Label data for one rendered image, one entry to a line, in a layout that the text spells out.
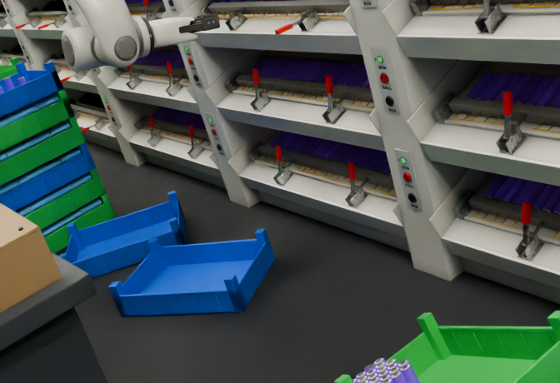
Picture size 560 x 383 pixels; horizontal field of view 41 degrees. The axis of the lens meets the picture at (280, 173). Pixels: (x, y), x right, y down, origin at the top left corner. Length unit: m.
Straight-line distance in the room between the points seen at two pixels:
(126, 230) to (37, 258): 0.83
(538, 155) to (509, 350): 0.29
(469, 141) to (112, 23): 0.67
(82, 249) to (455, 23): 1.25
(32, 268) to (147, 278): 0.55
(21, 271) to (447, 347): 0.69
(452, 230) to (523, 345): 0.35
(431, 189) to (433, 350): 0.29
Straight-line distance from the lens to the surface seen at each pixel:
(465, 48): 1.17
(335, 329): 1.40
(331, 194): 1.65
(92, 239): 2.08
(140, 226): 2.06
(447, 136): 1.30
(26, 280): 1.26
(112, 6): 1.43
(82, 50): 1.48
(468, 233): 1.38
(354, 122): 1.46
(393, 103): 1.32
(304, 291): 1.53
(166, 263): 1.80
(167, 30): 1.54
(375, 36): 1.29
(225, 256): 1.72
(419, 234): 1.44
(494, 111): 1.26
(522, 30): 1.11
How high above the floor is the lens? 0.79
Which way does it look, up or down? 22 degrees down
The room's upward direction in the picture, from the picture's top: 17 degrees counter-clockwise
